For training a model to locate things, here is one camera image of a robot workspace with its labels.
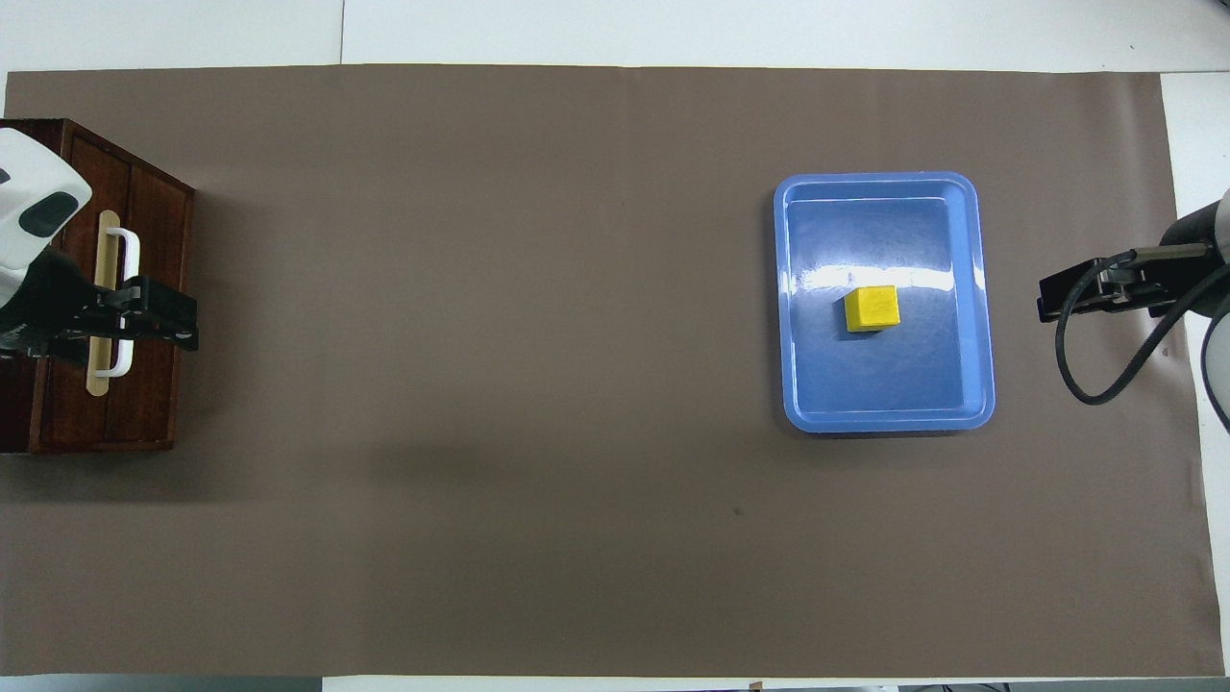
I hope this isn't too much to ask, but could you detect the dark wooden drawer cabinet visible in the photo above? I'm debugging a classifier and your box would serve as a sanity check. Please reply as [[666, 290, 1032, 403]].
[[0, 117, 196, 455]]

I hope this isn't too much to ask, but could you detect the blue plastic tray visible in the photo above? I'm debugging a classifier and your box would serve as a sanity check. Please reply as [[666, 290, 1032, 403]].
[[774, 172, 996, 435]]

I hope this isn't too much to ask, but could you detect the yellow cube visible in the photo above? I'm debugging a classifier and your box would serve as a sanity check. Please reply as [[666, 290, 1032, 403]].
[[844, 284, 901, 334]]

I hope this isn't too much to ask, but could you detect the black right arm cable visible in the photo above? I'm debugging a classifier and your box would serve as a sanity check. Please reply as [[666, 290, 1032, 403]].
[[1055, 245, 1230, 407]]

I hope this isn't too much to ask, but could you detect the brown table mat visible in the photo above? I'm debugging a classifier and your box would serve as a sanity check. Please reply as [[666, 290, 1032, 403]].
[[0, 64, 1226, 679]]

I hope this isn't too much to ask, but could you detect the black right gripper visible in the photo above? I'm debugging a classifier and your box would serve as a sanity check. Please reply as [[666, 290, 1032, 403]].
[[1038, 197, 1223, 323]]

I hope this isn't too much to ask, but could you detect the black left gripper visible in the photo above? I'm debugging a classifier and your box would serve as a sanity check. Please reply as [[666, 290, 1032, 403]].
[[0, 252, 200, 364]]

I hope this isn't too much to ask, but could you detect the wooden drawer with white handle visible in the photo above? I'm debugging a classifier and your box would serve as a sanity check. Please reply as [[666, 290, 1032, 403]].
[[37, 120, 145, 453]]

